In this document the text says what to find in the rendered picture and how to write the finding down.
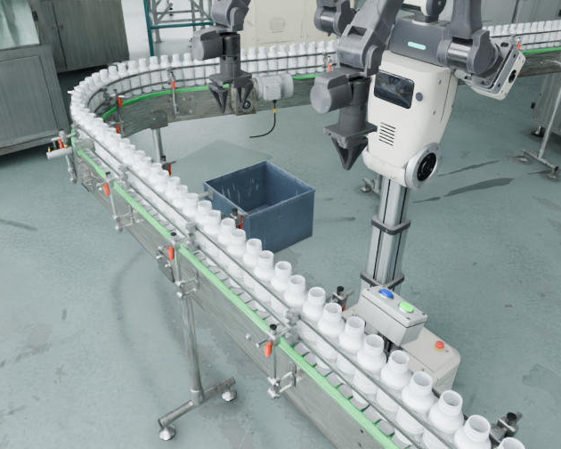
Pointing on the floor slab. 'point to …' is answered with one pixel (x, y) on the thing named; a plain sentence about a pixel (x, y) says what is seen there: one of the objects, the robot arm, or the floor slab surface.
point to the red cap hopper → (176, 12)
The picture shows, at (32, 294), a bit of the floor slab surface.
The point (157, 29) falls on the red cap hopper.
